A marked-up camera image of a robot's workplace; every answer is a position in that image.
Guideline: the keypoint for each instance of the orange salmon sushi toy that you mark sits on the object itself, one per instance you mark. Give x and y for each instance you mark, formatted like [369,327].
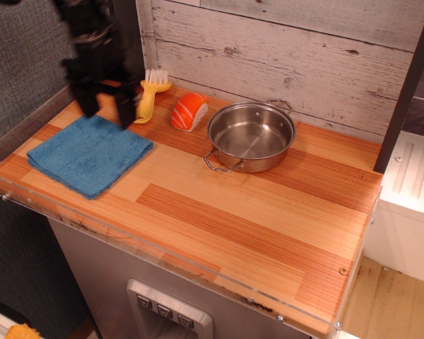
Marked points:
[189,111]

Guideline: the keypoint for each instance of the white toy sink unit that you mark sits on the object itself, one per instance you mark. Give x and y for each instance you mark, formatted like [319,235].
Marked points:
[396,234]

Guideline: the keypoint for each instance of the yellow toy dish brush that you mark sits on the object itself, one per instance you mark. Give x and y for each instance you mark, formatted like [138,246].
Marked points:
[155,81]

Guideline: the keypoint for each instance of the stainless steel pot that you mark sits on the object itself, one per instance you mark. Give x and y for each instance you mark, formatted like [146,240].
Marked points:
[250,136]

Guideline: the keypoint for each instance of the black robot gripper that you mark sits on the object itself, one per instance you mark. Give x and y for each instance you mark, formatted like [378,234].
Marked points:
[100,46]

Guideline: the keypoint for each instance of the silver dispenser button panel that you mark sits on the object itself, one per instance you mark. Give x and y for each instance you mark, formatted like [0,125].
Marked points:
[166,312]

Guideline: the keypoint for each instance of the yellow object bottom left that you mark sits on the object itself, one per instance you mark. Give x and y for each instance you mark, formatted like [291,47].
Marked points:
[22,331]

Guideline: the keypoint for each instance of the blue cloth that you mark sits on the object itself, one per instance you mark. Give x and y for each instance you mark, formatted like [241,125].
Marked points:
[89,155]

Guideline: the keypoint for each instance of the clear acrylic table guard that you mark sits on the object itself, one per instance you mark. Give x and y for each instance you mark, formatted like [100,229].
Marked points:
[283,242]

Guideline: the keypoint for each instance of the dark right shelf post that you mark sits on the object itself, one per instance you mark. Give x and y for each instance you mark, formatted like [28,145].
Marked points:
[401,109]

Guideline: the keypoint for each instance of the grey toy kitchen cabinet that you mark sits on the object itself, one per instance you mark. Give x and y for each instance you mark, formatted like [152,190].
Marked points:
[102,271]

